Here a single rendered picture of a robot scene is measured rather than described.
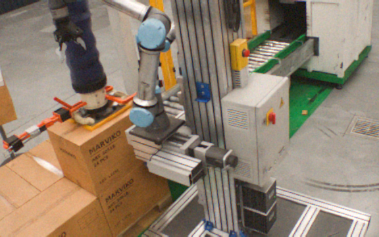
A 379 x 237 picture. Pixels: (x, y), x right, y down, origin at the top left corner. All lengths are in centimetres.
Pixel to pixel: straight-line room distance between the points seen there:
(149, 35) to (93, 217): 135
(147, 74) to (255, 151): 63
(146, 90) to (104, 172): 85
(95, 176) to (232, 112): 103
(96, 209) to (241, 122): 118
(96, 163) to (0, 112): 152
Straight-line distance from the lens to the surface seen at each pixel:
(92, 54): 229
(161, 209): 298
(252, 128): 177
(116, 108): 248
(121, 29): 378
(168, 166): 187
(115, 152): 244
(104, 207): 254
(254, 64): 394
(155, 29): 159
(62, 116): 232
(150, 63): 168
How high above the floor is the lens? 206
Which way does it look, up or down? 29 degrees down
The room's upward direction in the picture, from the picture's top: 9 degrees counter-clockwise
